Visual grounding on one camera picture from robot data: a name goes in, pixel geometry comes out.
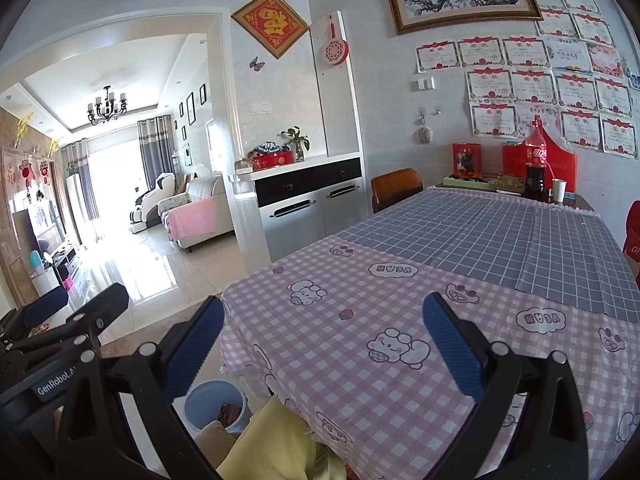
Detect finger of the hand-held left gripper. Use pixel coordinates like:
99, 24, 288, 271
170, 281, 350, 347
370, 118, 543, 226
10, 282, 130, 356
0, 286, 70, 336

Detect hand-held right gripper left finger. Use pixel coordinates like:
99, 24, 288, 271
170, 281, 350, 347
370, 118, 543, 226
60, 296, 226, 480

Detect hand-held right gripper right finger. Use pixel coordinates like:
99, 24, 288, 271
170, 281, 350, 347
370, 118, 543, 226
422, 292, 590, 480

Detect blue plastic bin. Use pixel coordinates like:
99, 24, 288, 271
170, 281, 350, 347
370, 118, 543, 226
184, 381, 248, 435

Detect person's left hand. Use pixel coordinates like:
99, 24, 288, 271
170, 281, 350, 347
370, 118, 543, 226
50, 405, 76, 441

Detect white television stand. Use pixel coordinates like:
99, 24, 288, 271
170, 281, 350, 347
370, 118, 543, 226
47, 242, 81, 286

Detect television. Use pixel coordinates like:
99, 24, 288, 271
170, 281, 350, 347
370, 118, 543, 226
12, 207, 66, 256

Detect beige trousers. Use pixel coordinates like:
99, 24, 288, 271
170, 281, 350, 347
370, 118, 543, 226
192, 420, 241, 461

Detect white standing air conditioner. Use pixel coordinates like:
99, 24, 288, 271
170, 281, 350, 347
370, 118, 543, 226
65, 175, 85, 251

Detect pink checkered cartoon tablecloth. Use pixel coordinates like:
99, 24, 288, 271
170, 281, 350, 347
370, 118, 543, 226
220, 237, 640, 480

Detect grey checkered tablecloth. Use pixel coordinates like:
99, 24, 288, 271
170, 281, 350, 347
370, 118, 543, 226
334, 187, 640, 323

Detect white massage chair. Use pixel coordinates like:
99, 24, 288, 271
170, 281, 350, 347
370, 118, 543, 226
129, 172, 177, 235

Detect pink blanket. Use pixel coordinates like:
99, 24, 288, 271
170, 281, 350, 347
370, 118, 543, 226
166, 197, 216, 243

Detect yellow garment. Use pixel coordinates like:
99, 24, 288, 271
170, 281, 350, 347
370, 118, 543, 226
215, 397, 346, 480

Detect grey striped curtain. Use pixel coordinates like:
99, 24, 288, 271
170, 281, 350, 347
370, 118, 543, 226
62, 139, 93, 221
137, 116, 177, 196

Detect beige sofa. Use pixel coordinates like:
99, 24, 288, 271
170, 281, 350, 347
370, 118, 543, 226
159, 175, 236, 252

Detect green tray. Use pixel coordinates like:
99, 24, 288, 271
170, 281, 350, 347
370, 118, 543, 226
442, 172, 501, 191

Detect brown wooden chair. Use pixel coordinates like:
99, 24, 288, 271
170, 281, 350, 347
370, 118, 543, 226
371, 168, 424, 214

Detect white black sideboard cabinet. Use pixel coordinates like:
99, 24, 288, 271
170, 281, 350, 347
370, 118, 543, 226
229, 151, 363, 263

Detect red gift box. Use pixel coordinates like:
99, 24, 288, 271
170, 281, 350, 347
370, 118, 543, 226
452, 143, 482, 177

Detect cola bottle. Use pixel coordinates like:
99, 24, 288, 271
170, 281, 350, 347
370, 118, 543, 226
522, 116, 549, 203

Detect red round tin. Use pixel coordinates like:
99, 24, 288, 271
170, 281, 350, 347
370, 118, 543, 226
251, 150, 296, 170

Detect black chandelier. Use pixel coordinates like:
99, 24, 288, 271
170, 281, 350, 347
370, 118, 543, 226
87, 86, 129, 123

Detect red plastic chair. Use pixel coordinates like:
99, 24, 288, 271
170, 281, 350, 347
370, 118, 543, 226
622, 200, 640, 263

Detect green potted plant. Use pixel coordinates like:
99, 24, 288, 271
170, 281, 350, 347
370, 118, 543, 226
280, 126, 311, 162

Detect red round hanging ornament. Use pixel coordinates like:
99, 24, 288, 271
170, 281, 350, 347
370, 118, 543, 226
322, 15, 349, 67

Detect red diamond framed picture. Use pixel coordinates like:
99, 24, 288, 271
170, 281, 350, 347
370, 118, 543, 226
231, 0, 311, 60

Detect group of wall certificates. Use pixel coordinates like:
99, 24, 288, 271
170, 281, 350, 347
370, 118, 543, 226
415, 0, 640, 158

